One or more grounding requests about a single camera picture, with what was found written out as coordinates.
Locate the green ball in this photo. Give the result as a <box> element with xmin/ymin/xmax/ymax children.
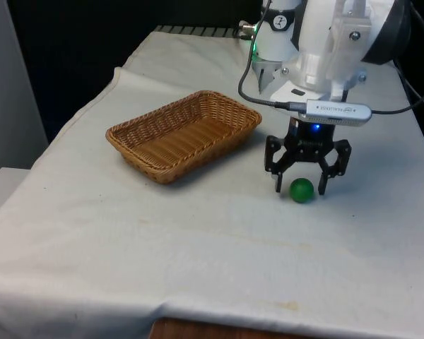
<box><xmin>289</xmin><ymin>177</ymin><xmax>315</xmax><ymax>204</ymax></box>

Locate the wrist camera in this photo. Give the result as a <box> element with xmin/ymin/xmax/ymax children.
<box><xmin>299</xmin><ymin>100</ymin><xmax>372</xmax><ymax>127</ymax></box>

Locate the black cable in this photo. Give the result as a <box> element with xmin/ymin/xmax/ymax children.
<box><xmin>370</xmin><ymin>6</ymin><xmax>424</xmax><ymax>115</ymax></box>

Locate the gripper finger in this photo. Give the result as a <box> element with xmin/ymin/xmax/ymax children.
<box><xmin>264</xmin><ymin>133</ymin><xmax>298</xmax><ymax>194</ymax></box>
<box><xmin>315</xmin><ymin>139</ymin><xmax>351</xmax><ymax>196</ymax></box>

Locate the grey cable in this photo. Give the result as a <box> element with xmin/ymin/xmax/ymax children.
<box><xmin>237</xmin><ymin>0</ymin><xmax>307</xmax><ymax>112</ymax></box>

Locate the brown wicker basket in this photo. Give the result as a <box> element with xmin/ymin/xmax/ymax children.
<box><xmin>105</xmin><ymin>90</ymin><xmax>263</xmax><ymax>186</ymax></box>

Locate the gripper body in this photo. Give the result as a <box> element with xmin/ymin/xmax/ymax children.
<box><xmin>284</xmin><ymin>117</ymin><xmax>336</xmax><ymax>164</ymax></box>

